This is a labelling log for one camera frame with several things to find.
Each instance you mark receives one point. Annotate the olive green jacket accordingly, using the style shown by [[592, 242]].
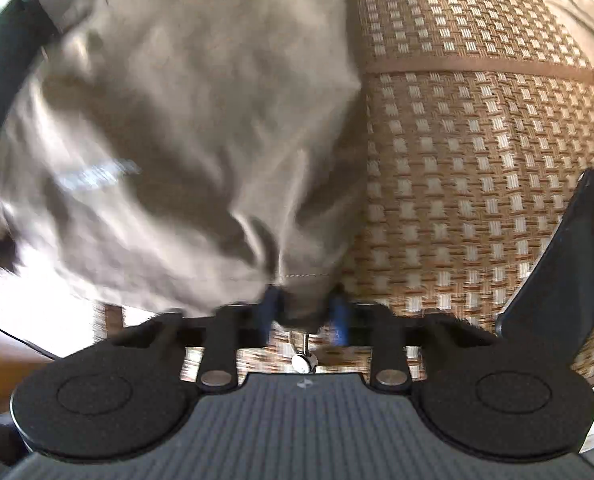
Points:
[[177, 135]]

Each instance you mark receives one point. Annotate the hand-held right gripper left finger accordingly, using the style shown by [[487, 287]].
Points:
[[269, 315]]

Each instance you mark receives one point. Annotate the dark grey sofa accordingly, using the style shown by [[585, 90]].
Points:
[[7, 70]]

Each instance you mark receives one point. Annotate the woven rattan mat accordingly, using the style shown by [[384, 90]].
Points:
[[477, 160]]

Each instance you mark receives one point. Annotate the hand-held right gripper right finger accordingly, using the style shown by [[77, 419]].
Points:
[[339, 317]]

